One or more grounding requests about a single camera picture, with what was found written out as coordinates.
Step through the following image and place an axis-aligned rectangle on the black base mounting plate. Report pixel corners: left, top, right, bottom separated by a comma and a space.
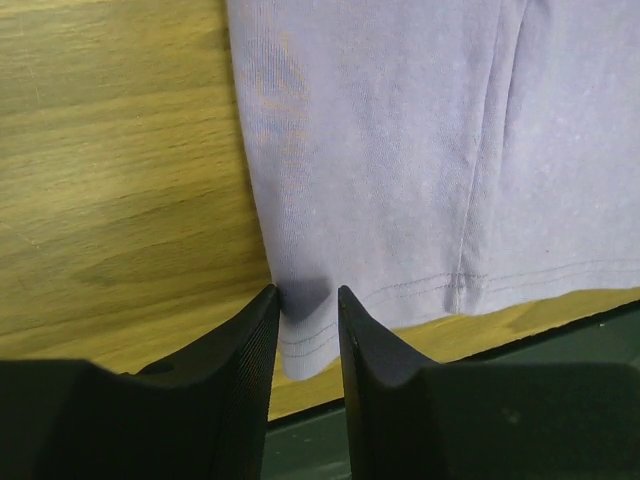
262, 303, 639, 479

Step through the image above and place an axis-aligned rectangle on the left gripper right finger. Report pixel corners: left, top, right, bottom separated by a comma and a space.
338, 287, 639, 479

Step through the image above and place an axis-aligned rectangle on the purple t shirt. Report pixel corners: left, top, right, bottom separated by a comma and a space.
227, 1, 639, 380

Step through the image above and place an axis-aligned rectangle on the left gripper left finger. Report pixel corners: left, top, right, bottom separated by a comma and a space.
1, 286, 279, 479

